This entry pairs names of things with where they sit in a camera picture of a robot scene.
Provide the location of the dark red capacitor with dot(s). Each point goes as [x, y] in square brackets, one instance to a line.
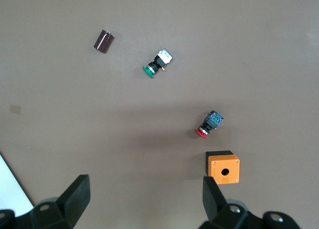
[104, 41]

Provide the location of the white drawer cabinet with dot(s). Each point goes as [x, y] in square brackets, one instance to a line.
[10, 189]

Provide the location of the orange button enclosure box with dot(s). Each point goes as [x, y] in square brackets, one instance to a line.
[224, 167]

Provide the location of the green push button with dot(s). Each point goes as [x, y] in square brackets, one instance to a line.
[158, 63]

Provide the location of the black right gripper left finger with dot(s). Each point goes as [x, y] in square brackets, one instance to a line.
[72, 204]

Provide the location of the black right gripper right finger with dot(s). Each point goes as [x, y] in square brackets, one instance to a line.
[214, 204]

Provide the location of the red push button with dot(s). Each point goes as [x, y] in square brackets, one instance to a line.
[209, 125]

